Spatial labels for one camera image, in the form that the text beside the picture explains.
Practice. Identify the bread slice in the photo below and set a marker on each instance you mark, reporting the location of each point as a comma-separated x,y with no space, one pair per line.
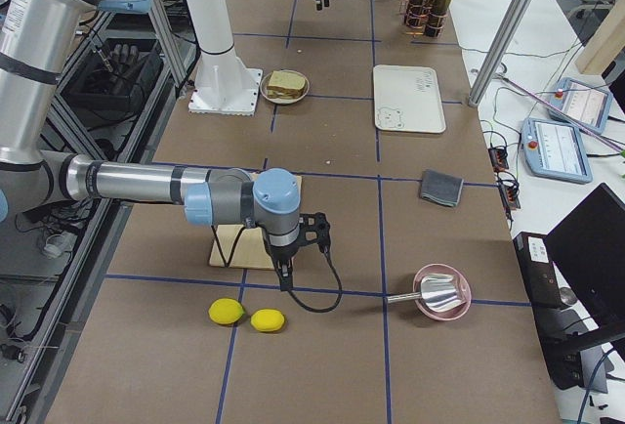
285,95
286,82

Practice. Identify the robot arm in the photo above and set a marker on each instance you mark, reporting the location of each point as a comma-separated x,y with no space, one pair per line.
35,39

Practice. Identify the white bear tray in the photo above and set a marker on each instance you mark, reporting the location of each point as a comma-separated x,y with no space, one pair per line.
407,99

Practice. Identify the wooden cutting board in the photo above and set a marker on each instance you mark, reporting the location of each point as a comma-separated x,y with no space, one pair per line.
249,252

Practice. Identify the yellow lemon right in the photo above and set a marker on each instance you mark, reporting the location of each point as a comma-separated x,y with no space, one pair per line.
268,320

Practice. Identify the yellow lemon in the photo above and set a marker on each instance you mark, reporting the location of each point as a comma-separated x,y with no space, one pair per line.
268,320
226,311

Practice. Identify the yellow lemon left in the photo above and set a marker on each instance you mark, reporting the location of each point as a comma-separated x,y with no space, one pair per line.
226,311

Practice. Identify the green wine bottle middle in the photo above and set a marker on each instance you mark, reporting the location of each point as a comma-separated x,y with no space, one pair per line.
437,4

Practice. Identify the metal scoop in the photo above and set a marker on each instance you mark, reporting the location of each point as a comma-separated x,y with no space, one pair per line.
439,293

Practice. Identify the grey folded cloth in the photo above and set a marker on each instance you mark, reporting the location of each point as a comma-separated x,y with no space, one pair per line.
441,188

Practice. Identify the pink bowl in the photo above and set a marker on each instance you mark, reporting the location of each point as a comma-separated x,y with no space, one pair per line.
464,285

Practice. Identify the black box device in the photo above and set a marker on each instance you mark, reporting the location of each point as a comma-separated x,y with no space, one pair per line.
538,273

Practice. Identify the metal grabber stick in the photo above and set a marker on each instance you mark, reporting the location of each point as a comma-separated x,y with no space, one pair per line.
542,99

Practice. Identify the teach pendant near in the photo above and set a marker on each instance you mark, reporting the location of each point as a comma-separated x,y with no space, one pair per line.
554,150

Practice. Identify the teach pendant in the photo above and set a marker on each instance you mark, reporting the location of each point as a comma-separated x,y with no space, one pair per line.
583,102
554,150

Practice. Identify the teach pendant far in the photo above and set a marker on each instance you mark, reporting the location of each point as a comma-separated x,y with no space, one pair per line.
583,102

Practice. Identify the black laptop monitor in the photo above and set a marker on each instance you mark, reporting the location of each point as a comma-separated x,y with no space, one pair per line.
587,246

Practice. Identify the copper wire bottle rack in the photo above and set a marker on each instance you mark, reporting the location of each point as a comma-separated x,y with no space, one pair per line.
425,19

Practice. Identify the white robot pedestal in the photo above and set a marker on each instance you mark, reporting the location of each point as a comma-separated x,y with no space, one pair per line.
222,84

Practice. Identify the aluminium frame post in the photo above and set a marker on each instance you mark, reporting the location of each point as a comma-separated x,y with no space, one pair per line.
498,48

